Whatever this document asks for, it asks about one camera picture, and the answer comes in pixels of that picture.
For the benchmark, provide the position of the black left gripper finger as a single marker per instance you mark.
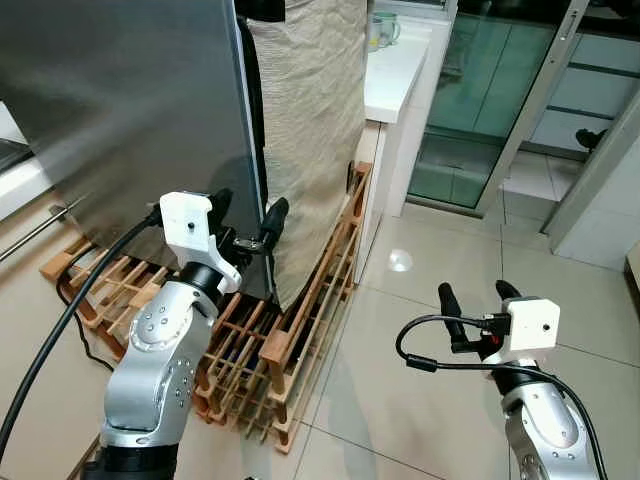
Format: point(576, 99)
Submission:
point(275, 220)
point(220, 208)

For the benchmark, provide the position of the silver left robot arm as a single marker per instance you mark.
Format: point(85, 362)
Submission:
point(160, 350)

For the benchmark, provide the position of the wooden slatted rack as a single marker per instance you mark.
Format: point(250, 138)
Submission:
point(300, 330)

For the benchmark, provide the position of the grey door panel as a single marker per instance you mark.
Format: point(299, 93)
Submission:
point(600, 200)

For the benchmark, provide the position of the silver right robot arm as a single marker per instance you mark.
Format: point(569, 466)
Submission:
point(540, 420)

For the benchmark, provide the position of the green glass sliding door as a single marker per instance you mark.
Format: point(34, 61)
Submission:
point(480, 100)

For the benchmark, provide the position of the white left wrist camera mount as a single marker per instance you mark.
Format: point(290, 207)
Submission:
point(188, 225)

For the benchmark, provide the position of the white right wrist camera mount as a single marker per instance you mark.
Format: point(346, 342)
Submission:
point(530, 328)

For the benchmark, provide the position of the white narrow counter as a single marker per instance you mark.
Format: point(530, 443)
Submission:
point(392, 80)

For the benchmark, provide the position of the silver fridge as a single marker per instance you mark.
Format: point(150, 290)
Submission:
point(130, 110)

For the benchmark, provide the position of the beige textured fridge cover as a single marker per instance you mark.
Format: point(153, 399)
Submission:
point(310, 140)

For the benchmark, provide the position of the white mug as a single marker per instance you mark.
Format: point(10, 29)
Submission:
point(373, 36)

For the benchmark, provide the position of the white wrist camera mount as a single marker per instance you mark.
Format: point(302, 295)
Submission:
point(530, 328)
point(188, 225)

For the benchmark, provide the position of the pale drawer cabinet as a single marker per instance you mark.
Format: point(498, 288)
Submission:
point(600, 85)

